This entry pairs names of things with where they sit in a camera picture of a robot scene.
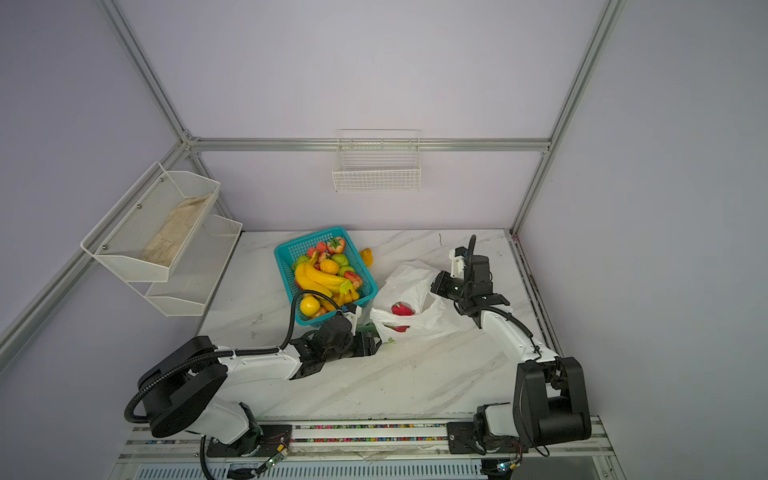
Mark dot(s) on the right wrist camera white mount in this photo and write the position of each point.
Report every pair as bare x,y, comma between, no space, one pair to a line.
458,265

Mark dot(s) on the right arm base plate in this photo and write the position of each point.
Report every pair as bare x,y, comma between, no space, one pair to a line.
466,438

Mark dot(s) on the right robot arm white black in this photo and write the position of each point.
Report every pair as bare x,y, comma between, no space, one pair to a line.
549,404

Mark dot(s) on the white plastic bag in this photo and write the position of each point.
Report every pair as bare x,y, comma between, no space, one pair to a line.
434,317

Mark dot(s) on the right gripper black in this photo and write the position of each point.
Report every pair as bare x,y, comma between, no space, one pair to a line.
440,288

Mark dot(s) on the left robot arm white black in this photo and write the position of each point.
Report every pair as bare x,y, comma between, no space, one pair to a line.
182,392

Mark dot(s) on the red fake strawberry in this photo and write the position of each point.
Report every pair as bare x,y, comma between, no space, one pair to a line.
336,245

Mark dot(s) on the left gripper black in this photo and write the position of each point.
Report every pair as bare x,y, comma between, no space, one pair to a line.
366,344

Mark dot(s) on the upper white mesh shelf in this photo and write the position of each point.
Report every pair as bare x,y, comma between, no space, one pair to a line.
120,237

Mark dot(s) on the white wire wall basket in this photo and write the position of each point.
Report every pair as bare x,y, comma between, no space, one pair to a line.
370,171

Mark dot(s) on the yellow fake lemon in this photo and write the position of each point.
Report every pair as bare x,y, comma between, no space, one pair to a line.
310,306

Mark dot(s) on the green fake apple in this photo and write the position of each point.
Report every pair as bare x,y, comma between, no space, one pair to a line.
340,259

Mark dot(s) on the beige cloth in shelf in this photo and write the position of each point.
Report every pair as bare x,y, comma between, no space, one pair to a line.
167,242

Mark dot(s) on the teal plastic basket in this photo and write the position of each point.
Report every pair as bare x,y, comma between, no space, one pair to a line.
303,247

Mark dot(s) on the pink dragon fruit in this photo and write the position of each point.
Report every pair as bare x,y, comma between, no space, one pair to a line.
401,309

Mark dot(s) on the orange fake pear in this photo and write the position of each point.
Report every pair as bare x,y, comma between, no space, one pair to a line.
367,257

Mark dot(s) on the orange fake mandarin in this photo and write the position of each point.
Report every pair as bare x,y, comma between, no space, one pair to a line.
329,266

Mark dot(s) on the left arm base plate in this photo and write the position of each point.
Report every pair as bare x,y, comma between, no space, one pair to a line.
261,445

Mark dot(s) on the red fake apple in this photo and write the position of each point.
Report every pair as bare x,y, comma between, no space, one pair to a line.
354,278

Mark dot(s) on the aluminium frame rail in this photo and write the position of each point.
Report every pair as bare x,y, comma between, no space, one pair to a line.
334,144

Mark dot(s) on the white mesh shelf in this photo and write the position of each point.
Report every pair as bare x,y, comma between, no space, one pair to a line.
120,237
192,284

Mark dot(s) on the lower white mesh shelf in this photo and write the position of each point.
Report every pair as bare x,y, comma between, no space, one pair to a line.
192,284

